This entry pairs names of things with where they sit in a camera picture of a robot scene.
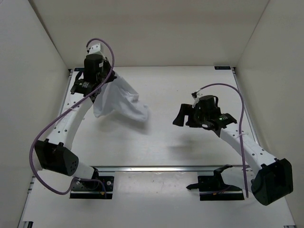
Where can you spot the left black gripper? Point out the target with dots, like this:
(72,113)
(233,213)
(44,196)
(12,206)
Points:
(112,76)

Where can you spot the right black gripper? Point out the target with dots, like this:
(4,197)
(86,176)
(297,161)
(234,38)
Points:
(185,110)

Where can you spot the white skirt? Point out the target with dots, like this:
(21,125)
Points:
(120,96)

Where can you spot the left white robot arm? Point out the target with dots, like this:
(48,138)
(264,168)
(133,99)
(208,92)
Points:
(54,153)

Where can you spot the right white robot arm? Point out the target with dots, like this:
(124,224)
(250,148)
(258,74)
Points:
(268,178)

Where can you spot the left blue label sticker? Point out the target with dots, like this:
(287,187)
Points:
(79,69)

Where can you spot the blue label sticker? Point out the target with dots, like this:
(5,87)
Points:
(79,69)
(222,67)

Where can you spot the right blue label sticker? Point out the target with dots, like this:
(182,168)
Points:
(222,67)

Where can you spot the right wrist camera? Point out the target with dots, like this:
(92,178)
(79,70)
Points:
(196,96)

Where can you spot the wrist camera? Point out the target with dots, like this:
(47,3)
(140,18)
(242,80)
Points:
(96,49)
(196,96)

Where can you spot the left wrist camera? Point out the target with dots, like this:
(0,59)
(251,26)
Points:
(96,49)

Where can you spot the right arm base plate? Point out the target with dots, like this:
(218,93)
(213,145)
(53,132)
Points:
(213,188)

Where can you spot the aluminium rail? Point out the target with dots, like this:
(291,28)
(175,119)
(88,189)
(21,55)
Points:
(174,168)

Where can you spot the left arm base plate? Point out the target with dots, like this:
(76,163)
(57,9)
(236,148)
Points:
(94,190)

